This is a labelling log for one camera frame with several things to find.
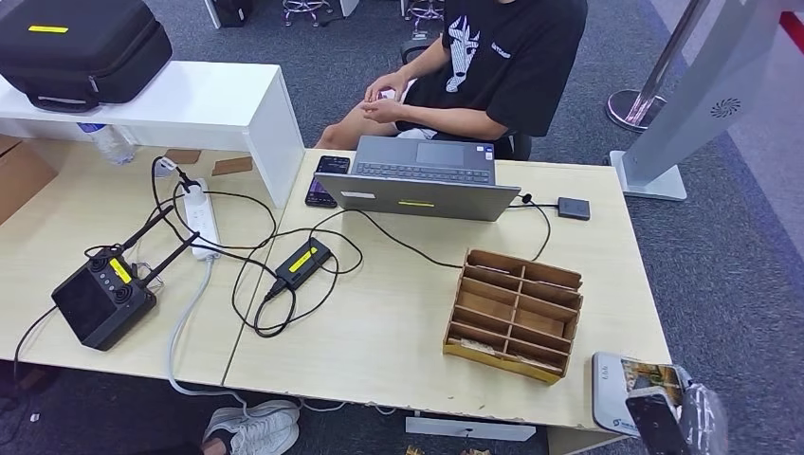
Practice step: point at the white bar under desk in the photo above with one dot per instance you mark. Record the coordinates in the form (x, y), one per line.
(470, 430)

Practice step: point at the grey kiosk stand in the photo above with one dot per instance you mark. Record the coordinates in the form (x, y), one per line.
(697, 100)

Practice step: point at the white desk shelf riser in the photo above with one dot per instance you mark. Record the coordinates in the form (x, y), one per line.
(188, 100)

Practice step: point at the black smartphone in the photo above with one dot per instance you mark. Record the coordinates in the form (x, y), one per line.
(327, 181)

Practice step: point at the person's left forearm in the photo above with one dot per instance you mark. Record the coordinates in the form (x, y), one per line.
(452, 122)

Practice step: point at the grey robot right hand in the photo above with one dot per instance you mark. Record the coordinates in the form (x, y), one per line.
(706, 427)

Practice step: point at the person's left hand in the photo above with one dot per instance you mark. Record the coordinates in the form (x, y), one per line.
(383, 112)

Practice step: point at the white sneaker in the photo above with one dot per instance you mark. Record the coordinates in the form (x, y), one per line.
(269, 441)
(251, 417)

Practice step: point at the cardboard slot organizer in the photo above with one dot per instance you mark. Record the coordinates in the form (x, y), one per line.
(512, 314)

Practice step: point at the clear water bottle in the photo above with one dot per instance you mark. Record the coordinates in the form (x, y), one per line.
(110, 143)

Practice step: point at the white plug adapter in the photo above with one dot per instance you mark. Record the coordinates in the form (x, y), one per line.
(165, 166)

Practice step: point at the person's right hand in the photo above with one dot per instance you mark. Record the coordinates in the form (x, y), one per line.
(389, 85)

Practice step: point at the small black square box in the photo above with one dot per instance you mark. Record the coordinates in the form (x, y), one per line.
(574, 208)

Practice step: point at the chrome stanchion post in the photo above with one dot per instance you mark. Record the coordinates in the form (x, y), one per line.
(666, 63)

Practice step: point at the white card reader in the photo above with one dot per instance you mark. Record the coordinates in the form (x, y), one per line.
(606, 392)

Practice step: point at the chrome stool base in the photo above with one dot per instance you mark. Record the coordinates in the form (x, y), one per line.
(306, 9)
(424, 12)

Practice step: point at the person's right forearm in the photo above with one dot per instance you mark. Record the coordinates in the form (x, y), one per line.
(424, 60)

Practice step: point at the brown cardboard piece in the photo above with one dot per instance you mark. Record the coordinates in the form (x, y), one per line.
(183, 156)
(232, 166)

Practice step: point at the black carry case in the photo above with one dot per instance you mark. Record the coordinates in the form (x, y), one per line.
(78, 55)

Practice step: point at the brown cardboard box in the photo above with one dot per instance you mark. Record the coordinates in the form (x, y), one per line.
(20, 178)

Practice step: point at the grey laptop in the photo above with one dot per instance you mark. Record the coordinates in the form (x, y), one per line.
(421, 187)

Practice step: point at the black controller with antennas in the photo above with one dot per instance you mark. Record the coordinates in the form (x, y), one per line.
(100, 301)

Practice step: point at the black power adapter yellow label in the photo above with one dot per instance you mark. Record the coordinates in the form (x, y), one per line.
(303, 262)

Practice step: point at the black cabinet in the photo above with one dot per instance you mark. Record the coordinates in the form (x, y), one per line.
(229, 11)

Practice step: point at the person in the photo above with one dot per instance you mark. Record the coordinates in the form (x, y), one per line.
(515, 63)

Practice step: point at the white power strip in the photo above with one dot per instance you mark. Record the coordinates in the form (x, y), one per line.
(201, 218)

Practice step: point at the white furniture panel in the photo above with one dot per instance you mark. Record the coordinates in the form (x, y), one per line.
(348, 6)

